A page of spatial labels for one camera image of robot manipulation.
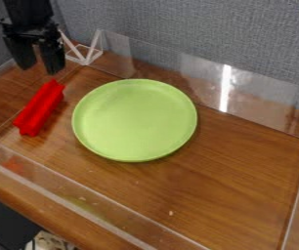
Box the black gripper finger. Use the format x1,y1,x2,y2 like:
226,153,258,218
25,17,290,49
39,39,65,75
4,37,36,70

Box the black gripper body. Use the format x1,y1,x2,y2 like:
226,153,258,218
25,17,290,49
0,19,61,42

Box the red plastic block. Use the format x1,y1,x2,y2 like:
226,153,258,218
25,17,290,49
13,79,65,137

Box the green round plate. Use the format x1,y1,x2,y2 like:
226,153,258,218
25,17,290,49
72,79,199,162

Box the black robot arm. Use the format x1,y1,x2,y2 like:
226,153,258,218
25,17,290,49
0,0,65,75

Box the black box under table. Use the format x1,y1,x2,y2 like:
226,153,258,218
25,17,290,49
0,202,43,250

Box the white power strip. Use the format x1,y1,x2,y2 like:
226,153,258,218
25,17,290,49
33,230,76,250

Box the clear acrylic corner bracket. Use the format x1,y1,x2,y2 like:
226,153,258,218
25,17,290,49
60,30,103,66

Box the clear acrylic enclosure wall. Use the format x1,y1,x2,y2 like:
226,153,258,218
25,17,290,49
0,30,299,250

